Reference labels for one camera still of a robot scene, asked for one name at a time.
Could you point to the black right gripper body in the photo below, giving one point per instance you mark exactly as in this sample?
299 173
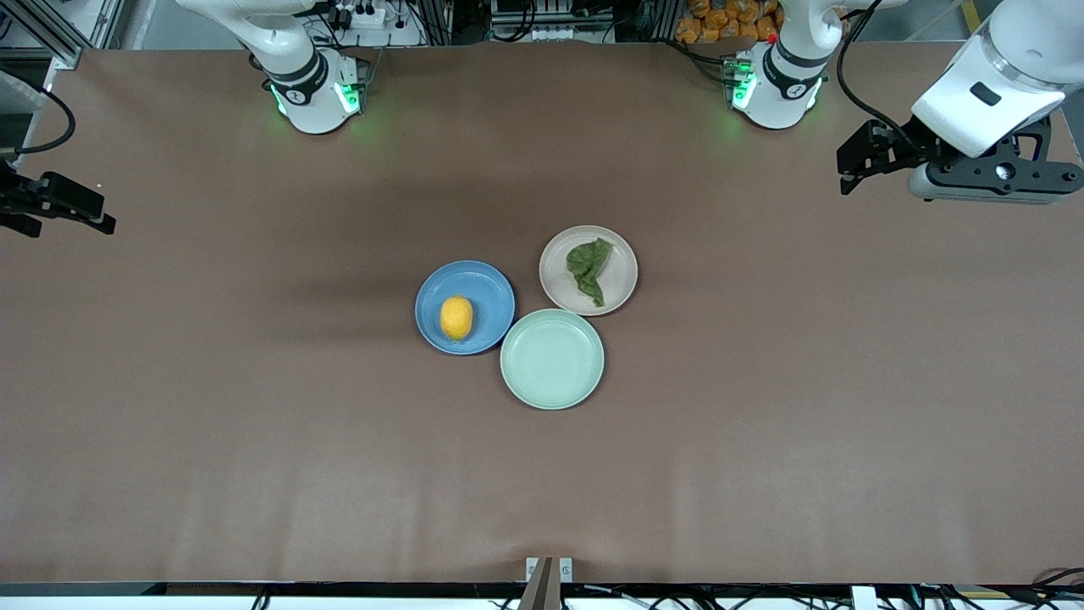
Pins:
19 200

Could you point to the light green plate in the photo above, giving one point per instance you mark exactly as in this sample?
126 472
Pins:
552 359

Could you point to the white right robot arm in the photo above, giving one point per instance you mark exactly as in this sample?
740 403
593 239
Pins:
296 59

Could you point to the aluminium frame profile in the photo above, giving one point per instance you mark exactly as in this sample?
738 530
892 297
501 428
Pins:
68 34

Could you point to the black and white electronics rack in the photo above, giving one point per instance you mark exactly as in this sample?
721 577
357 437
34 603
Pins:
550 21

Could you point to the white power strip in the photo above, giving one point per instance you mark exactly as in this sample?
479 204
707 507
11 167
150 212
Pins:
360 17

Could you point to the metal mounting bracket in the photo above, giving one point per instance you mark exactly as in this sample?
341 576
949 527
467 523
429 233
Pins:
532 568

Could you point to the black left camera bracket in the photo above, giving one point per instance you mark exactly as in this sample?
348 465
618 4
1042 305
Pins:
1029 165

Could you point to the yellow lemon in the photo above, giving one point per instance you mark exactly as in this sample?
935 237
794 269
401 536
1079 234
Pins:
456 318

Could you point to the beige plate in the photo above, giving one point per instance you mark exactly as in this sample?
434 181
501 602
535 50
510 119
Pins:
624 271

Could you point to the bag of orange items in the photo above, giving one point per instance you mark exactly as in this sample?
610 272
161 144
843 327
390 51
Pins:
720 21

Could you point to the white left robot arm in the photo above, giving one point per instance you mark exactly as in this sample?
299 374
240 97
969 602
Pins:
788 85

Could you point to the blue plate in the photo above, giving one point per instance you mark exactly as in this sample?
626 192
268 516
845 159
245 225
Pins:
487 288

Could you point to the brown camera mast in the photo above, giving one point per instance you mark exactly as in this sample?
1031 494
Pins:
542 589

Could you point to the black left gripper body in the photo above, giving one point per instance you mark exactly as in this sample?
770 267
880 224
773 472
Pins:
908 146

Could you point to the small white box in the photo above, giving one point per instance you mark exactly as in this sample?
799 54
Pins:
864 598

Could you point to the green lettuce leaf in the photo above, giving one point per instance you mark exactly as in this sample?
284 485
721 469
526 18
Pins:
589 263

